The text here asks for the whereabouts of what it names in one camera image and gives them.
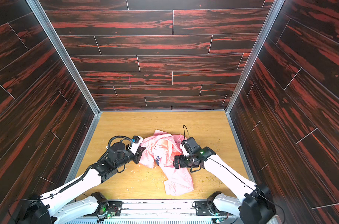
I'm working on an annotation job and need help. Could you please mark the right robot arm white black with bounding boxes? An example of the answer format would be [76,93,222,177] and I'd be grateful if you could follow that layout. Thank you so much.
[173,137,276,224]

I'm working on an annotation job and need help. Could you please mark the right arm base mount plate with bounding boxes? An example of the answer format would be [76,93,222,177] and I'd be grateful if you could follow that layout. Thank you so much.
[192,200,232,216]

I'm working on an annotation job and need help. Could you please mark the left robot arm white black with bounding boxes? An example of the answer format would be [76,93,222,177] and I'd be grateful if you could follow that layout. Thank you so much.
[14,136,145,224]

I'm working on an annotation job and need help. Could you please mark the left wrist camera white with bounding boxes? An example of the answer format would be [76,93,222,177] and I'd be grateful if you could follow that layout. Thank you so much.
[129,135,143,154]

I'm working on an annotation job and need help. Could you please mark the pink hooded jacket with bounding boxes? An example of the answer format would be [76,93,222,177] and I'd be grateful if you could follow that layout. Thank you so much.
[140,130,194,196]

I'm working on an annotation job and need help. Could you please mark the aluminium front rail frame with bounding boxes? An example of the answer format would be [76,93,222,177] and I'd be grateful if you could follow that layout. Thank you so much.
[66,199,244,224]

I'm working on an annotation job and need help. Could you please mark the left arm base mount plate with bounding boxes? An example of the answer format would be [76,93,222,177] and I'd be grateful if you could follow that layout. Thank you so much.
[85,201,123,218]

